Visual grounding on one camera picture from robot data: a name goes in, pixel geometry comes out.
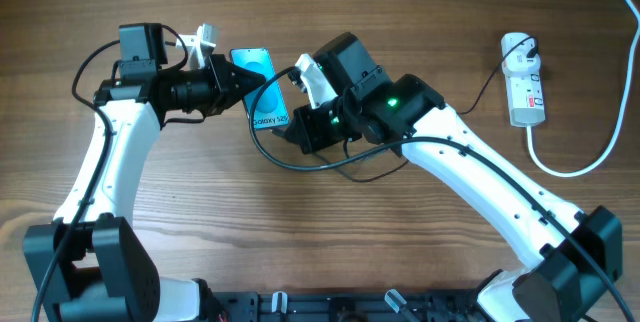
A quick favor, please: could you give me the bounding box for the white USB charger adapter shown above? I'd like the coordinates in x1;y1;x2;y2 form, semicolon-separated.
502;47;541;77

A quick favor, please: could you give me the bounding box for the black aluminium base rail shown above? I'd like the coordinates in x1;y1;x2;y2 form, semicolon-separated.
198;289;490;322

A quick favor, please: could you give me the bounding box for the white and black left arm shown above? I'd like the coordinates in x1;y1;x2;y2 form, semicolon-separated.
23;23;265;321

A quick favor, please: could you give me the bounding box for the black USB charging cable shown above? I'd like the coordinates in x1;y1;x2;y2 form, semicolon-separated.
269;34;541;184

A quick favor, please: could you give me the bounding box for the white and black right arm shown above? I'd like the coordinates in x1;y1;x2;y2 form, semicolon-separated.
285;32;622;321

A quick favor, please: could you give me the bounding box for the white power strip socket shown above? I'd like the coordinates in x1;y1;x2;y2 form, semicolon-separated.
500;31;547;129

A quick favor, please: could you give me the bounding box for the white power strip cord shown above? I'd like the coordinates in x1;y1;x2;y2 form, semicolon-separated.
524;0;640;179

